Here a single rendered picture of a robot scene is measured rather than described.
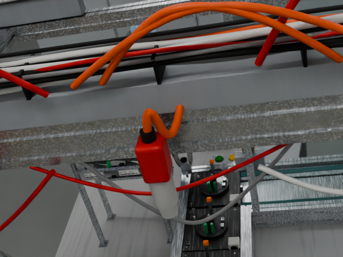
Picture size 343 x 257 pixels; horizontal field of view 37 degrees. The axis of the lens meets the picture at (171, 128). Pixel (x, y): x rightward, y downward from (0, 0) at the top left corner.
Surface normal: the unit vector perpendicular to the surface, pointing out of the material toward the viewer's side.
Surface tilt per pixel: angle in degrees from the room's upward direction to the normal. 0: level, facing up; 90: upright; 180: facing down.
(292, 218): 90
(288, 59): 0
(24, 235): 0
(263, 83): 90
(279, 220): 90
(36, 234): 0
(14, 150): 90
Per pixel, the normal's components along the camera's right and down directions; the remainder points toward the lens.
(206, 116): -0.11, 0.58
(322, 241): -0.20, -0.81
